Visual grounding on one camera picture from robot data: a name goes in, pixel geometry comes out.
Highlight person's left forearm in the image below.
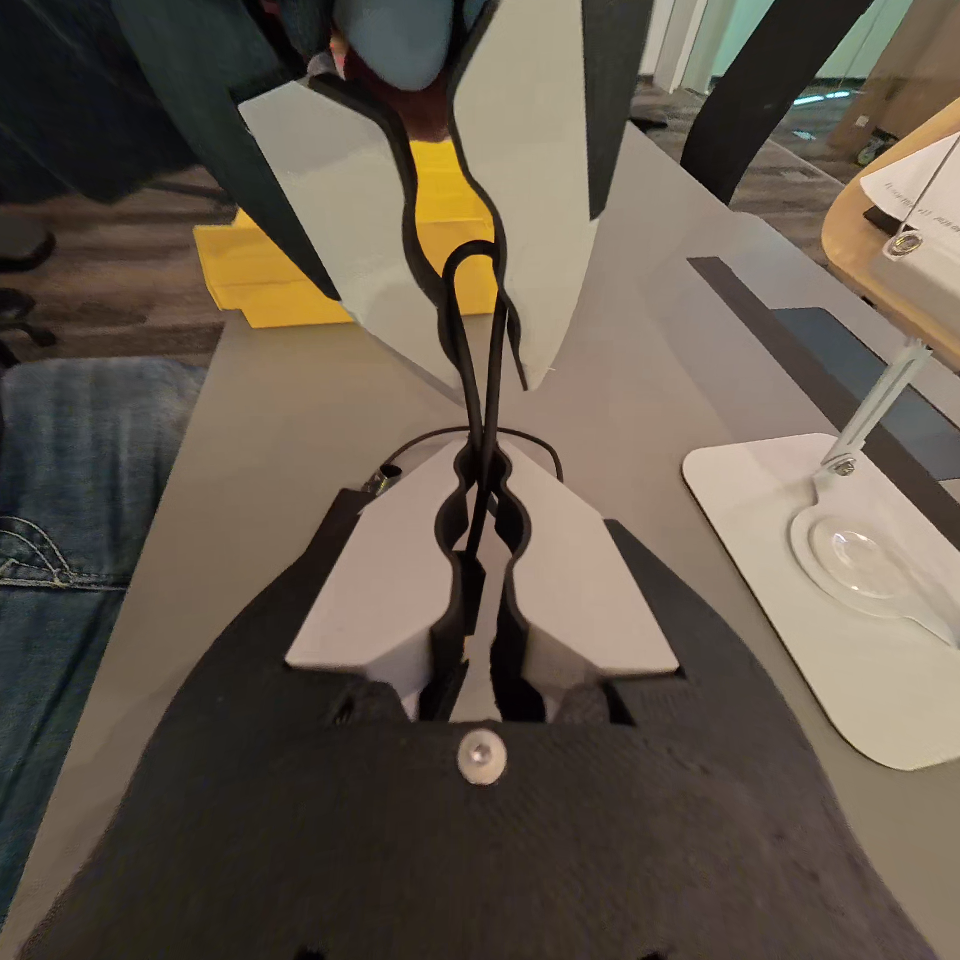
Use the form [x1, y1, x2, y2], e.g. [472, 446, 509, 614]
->
[0, 0, 226, 204]

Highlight black office chair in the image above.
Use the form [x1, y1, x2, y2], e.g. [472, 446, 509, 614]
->
[680, 0, 871, 204]

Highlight dark grey hub cable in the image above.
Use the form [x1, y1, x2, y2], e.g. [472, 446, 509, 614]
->
[360, 237, 568, 639]

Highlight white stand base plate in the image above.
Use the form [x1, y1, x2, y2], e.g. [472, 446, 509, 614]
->
[683, 432, 960, 771]

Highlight yellow plastic bin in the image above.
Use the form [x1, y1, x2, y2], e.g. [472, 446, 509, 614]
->
[192, 138, 499, 328]

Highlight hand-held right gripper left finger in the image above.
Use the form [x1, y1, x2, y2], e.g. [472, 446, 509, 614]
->
[285, 440, 484, 721]

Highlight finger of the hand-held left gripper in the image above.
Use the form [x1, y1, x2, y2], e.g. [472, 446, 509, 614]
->
[450, 0, 598, 391]
[240, 83, 466, 399]

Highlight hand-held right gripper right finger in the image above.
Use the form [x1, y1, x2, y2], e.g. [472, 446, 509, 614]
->
[489, 435, 679, 721]

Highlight person's left hand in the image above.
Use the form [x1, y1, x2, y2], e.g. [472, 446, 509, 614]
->
[333, 42, 459, 144]

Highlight printed instruction sheet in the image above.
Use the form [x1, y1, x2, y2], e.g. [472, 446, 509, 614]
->
[858, 132, 960, 264]

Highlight person's legs in jeans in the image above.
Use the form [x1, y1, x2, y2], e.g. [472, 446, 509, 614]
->
[0, 357, 208, 901]

